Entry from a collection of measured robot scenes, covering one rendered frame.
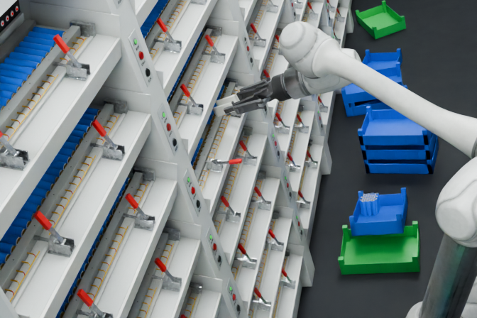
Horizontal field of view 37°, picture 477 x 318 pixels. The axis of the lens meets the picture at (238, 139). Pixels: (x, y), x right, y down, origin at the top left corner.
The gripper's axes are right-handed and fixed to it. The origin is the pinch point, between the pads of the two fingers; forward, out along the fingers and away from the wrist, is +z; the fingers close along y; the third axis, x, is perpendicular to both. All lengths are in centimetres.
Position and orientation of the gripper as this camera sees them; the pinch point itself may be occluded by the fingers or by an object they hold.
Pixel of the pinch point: (226, 105)
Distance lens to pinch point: 209.5
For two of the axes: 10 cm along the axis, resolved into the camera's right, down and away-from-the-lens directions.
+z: -8.7, 2.6, 4.2
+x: -4.5, -7.7, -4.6
